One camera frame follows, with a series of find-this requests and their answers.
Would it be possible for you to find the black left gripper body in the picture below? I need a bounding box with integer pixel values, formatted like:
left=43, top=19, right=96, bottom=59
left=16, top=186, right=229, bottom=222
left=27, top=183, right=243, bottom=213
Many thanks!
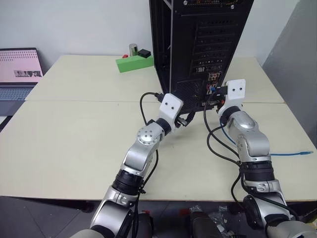
left=174, top=114, right=189, bottom=128

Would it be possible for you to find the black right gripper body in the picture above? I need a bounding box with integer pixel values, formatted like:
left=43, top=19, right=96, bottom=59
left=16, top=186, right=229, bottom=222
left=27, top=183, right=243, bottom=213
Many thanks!
left=214, top=95, right=226, bottom=114

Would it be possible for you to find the blue ethernet cable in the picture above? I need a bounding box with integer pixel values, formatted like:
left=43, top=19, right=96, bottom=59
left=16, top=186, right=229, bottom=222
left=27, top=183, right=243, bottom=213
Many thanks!
left=216, top=86, right=315, bottom=158

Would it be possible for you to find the black computer tower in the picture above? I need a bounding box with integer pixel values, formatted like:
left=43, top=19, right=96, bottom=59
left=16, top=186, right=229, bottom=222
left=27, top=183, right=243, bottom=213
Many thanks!
left=149, top=0, right=255, bottom=116

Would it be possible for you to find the green rectangular box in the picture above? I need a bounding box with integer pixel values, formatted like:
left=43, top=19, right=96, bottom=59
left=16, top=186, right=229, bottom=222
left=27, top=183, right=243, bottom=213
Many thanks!
left=115, top=55, right=155, bottom=73

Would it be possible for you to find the small black box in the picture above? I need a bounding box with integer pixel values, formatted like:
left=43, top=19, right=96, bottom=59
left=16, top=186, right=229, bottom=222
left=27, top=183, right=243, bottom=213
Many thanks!
left=138, top=49, right=152, bottom=60

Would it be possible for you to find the silver metal can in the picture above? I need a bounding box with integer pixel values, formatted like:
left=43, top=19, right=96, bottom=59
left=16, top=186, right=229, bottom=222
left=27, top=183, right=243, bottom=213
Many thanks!
left=128, top=43, right=140, bottom=58

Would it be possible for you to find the dark rounded ribbed shape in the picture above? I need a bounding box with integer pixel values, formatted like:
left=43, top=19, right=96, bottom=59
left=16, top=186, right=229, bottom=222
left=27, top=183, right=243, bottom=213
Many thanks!
left=189, top=208, right=225, bottom=238

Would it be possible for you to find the open laptop with pink screen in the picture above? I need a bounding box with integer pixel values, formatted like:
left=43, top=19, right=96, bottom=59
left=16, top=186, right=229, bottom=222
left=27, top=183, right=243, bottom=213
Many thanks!
left=0, top=47, right=45, bottom=101

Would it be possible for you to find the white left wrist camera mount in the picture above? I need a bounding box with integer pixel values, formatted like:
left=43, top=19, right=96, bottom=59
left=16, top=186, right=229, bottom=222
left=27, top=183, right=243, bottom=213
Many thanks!
left=158, top=93, right=184, bottom=130

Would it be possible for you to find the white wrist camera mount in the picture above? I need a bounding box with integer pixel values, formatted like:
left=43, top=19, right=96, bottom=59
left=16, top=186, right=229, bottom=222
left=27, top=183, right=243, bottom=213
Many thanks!
left=223, top=78, right=247, bottom=110
left=158, top=93, right=184, bottom=130

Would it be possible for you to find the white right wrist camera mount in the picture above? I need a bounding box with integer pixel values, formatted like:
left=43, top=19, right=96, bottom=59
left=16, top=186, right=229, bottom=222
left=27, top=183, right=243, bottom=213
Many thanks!
left=223, top=78, right=247, bottom=110

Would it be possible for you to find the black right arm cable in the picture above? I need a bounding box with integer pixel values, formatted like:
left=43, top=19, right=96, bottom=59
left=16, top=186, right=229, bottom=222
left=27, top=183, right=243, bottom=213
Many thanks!
left=203, top=86, right=302, bottom=221

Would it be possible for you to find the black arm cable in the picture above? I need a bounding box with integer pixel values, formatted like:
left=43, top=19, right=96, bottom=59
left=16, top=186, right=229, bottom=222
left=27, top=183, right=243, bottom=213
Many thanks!
left=203, top=86, right=302, bottom=221
left=132, top=92, right=164, bottom=238

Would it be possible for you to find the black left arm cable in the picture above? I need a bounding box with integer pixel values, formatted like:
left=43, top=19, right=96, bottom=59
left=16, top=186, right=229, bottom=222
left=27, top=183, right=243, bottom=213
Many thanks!
left=132, top=92, right=164, bottom=238

